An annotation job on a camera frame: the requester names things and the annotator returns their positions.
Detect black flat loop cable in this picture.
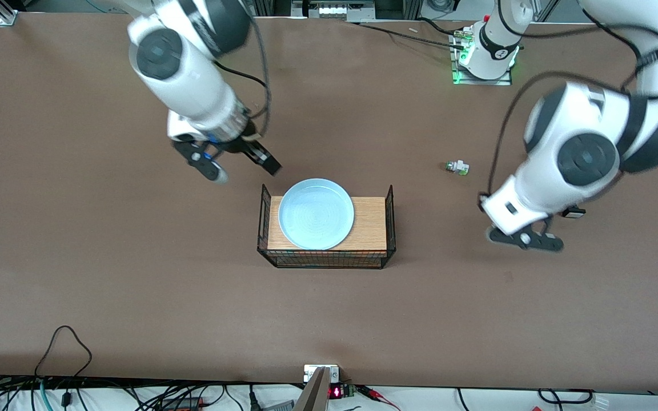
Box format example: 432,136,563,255
537,388,594,404

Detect white metal bracket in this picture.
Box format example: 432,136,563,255
304,364,340,384

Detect black looped cable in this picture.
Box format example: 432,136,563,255
34,325,93,380

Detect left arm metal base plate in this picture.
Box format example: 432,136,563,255
450,26,513,86

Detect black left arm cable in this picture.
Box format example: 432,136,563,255
486,11,658,198

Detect light blue round plate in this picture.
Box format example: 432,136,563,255
278,179,355,251

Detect black cable across table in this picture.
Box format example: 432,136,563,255
345,17,460,46

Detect red clip lead wire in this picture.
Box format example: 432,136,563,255
358,386,401,411

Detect black wire rack wooden top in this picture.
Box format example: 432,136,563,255
257,184,396,269

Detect silver camera pole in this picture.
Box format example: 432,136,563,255
294,367,330,411

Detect black device white lights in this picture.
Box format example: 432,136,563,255
292,0,375,21

